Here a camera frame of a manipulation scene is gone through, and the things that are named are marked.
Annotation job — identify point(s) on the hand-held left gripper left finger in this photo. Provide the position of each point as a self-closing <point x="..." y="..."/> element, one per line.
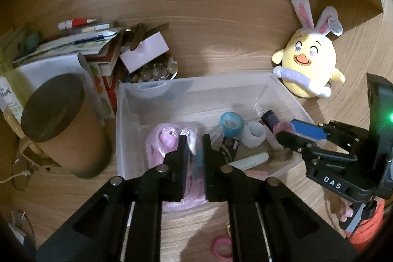
<point x="175" y="176"/>

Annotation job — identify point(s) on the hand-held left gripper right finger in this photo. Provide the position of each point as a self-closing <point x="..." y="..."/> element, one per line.
<point x="216" y="179"/>

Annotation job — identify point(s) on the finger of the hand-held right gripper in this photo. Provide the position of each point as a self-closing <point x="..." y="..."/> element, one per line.
<point x="294" y="142"/>
<point x="307" y="128"/>

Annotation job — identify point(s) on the teal tube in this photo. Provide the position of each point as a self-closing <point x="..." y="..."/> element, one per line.
<point x="199" y="162"/>

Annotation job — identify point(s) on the dark blue eraser pack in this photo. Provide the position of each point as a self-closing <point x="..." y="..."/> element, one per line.
<point x="229" y="148"/>

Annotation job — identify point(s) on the pink bottle with dark cap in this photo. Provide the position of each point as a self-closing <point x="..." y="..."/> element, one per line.
<point x="269" y="119"/>

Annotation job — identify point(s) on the white tube with green print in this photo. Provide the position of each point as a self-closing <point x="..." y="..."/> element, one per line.
<point x="250" y="161"/>

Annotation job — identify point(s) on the blue tape roll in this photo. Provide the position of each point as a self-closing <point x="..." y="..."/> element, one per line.
<point x="231" y="124"/>

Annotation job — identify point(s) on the clear plastic storage box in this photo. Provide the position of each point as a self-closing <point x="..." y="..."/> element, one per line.
<point x="190" y="102"/>

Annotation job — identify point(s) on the person's right hand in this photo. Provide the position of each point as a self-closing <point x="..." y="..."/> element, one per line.
<point x="345" y="211"/>

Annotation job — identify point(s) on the yellow chick plush toy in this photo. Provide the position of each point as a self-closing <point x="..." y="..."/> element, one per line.
<point x="310" y="62"/>

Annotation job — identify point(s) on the pink scissors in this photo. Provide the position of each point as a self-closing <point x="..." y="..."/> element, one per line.
<point x="219" y="246"/>

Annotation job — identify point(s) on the bowl of glass beads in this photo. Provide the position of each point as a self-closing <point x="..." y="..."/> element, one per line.
<point x="153" y="71"/>

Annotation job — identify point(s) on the colourful carton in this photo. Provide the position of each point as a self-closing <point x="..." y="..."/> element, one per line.
<point x="103" y="90"/>

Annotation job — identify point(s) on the brown mug with lid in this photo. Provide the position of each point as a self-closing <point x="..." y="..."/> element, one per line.
<point x="70" y="133"/>

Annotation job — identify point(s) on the small white box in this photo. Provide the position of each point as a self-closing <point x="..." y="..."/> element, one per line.
<point x="144" y="53"/>

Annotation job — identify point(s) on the brown cardboard pieces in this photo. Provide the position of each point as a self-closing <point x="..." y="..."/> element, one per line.
<point x="141" y="33"/>

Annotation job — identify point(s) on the eyeglasses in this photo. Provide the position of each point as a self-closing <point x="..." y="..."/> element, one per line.
<point x="23" y="179"/>

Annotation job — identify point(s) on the stack of papers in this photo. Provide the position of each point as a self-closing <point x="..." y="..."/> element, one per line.
<point x="79" y="41"/>

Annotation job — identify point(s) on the white paper sheet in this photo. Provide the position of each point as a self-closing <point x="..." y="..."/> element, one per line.
<point x="46" y="68"/>

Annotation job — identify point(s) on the green spray bottle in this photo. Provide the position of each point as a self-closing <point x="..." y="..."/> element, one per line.
<point x="9" y="102"/>

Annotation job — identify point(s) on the red and white marker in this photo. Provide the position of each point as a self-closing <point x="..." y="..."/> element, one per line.
<point x="76" y="23"/>

